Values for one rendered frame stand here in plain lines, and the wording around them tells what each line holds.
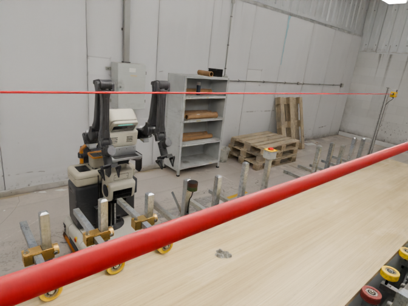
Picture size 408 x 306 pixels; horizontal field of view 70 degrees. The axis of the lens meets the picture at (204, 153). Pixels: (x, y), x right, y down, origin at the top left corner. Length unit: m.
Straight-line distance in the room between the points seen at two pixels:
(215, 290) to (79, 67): 3.29
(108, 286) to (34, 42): 3.08
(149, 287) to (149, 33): 3.65
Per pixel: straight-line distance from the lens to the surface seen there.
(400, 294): 1.20
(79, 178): 2.59
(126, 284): 1.34
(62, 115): 4.05
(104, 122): 1.97
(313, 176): 0.17
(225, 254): 1.49
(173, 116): 4.50
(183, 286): 1.33
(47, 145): 4.10
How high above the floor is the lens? 1.81
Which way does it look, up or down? 18 degrees down
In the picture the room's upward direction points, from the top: 6 degrees clockwise
